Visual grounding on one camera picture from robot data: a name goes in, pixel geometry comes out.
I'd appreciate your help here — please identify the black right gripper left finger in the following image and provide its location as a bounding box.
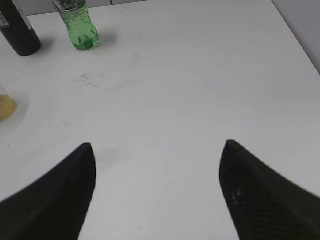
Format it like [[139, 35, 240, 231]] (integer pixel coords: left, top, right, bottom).
[[0, 142, 97, 240]]

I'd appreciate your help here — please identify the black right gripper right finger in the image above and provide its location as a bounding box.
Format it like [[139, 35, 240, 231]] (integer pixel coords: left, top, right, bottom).
[[219, 140, 320, 240]]

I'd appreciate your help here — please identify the transparent plastic cup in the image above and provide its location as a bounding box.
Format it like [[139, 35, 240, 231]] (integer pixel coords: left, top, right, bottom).
[[0, 84, 30, 125]]

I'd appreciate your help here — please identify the dark red wine bottle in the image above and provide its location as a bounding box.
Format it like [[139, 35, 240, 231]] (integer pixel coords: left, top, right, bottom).
[[0, 0, 41, 57]]

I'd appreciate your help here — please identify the green soda bottle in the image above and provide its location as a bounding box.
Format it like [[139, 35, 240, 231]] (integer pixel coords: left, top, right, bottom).
[[52, 0, 100, 51]]

